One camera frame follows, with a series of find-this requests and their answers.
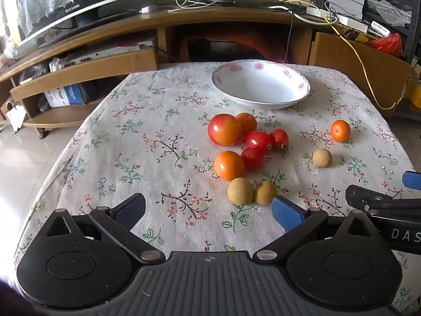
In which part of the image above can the small mandarin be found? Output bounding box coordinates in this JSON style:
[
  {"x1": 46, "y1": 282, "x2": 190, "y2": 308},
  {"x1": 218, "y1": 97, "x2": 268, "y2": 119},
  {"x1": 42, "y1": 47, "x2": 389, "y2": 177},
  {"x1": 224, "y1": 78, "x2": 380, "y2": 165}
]
[
  {"x1": 236, "y1": 112, "x2": 258, "y2": 135},
  {"x1": 330, "y1": 119, "x2": 351, "y2": 143}
]

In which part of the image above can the white floral bowl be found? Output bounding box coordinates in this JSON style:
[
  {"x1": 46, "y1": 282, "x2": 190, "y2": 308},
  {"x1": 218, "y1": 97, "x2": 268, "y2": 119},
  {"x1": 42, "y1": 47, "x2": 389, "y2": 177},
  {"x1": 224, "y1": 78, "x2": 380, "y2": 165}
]
[{"x1": 210, "y1": 59, "x2": 311, "y2": 110}]

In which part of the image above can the red plastic bag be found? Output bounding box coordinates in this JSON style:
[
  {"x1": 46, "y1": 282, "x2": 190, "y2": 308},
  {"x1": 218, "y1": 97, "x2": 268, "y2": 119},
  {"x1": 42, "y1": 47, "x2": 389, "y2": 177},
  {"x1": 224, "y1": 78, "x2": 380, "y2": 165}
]
[{"x1": 367, "y1": 33, "x2": 402, "y2": 56}]

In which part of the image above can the silver media player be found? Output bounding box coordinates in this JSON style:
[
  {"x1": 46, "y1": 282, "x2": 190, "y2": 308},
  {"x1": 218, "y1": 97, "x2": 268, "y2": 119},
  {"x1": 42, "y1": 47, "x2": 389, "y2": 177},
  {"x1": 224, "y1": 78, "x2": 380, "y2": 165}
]
[{"x1": 66, "y1": 41, "x2": 155, "y2": 66}]

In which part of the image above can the blue and white box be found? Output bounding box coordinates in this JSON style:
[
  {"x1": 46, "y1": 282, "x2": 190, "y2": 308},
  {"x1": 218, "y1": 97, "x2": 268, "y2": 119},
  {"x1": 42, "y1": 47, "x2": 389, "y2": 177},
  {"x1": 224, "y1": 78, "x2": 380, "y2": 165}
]
[{"x1": 44, "y1": 84, "x2": 89, "y2": 107}]

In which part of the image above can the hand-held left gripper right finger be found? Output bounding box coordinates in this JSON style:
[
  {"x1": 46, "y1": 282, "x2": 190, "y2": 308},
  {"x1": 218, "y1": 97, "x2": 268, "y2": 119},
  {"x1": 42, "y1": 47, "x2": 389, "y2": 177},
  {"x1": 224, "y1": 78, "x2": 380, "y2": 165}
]
[{"x1": 252, "y1": 195, "x2": 379, "y2": 264}]

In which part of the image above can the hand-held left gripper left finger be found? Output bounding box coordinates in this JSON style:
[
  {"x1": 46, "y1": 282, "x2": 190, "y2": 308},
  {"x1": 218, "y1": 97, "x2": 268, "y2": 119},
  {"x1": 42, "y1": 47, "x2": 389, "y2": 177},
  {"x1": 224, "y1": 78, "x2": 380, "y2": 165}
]
[{"x1": 41, "y1": 192, "x2": 167, "y2": 264}]

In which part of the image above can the white plastic bag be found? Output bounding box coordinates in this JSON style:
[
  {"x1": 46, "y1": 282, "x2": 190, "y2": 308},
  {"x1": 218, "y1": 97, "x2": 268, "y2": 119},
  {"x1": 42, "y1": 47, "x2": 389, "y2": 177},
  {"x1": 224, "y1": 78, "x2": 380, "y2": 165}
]
[{"x1": 6, "y1": 105, "x2": 27, "y2": 132}]

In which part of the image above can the white power strip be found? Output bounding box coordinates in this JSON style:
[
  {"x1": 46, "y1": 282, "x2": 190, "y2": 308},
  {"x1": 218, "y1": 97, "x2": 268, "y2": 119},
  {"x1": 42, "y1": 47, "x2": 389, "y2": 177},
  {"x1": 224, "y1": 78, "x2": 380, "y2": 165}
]
[{"x1": 337, "y1": 13, "x2": 369, "y2": 33}]

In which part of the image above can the white power adapter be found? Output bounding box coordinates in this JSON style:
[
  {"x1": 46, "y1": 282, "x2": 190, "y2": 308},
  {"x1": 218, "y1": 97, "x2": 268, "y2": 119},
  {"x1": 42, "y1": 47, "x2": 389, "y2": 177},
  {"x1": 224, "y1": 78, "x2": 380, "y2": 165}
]
[{"x1": 304, "y1": 7, "x2": 329, "y2": 18}]

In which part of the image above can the smooth orange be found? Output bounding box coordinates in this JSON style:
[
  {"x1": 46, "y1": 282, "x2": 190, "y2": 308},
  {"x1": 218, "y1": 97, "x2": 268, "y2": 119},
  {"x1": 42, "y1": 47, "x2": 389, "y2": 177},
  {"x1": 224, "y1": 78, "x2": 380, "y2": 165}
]
[{"x1": 214, "y1": 150, "x2": 245, "y2": 182}]

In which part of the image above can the red cherry tomato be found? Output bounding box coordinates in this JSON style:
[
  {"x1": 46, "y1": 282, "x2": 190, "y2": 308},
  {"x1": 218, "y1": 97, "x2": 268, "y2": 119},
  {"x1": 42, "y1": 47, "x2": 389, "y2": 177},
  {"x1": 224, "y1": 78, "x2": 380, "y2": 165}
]
[
  {"x1": 240, "y1": 147, "x2": 265, "y2": 172},
  {"x1": 245, "y1": 131, "x2": 273, "y2": 155},
  {"x1": 269, "y1": 129, "x2": 290, "y2": 149}
]

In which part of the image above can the yellow cable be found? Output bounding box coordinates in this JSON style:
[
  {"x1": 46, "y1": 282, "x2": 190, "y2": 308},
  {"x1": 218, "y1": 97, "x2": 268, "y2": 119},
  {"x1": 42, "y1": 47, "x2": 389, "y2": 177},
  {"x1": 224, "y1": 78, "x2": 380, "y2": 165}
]
[{"x1": 227, "y1": 0, "x2": 403, "y2": 111}]

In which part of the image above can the floral tablecloth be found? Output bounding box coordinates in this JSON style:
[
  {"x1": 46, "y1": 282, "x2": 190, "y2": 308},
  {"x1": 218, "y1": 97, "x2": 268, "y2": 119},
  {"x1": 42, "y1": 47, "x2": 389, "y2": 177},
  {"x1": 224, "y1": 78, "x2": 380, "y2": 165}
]
[{"x1": 13, "y1": 61, "x2": 417, "y2": 310}]

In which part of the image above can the tan longan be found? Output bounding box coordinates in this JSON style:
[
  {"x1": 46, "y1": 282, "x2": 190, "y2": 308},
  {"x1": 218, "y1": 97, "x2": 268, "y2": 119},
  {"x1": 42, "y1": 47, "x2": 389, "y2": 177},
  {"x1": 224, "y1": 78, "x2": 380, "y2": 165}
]
[
  {"x1": 253, "y1": 180, "x2": 278, "y2": 205},
  {"x1": 312, "y1": 149, "x2": 333, "y2": 168},
  {"x1": 227, "y1": 177, "x2": 254, "y2": 205}
]

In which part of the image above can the wooden television stand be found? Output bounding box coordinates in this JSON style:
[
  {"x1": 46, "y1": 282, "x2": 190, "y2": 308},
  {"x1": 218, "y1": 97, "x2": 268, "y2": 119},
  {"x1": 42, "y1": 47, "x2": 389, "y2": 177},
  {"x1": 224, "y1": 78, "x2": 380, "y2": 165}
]
[{"x1": 0, "y1": 5, "x2": 421, "y2": 139}]

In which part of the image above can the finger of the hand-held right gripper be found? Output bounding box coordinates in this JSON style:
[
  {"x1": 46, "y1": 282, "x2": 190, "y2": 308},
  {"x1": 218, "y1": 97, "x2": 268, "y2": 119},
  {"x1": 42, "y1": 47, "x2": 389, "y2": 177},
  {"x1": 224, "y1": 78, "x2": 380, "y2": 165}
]
[
  {"x1": 345, "y1": 184, "x2": 421, "y2": 214},
  {"x1": 402, "y1": 170, "x2": 421, "y2": 190}
]

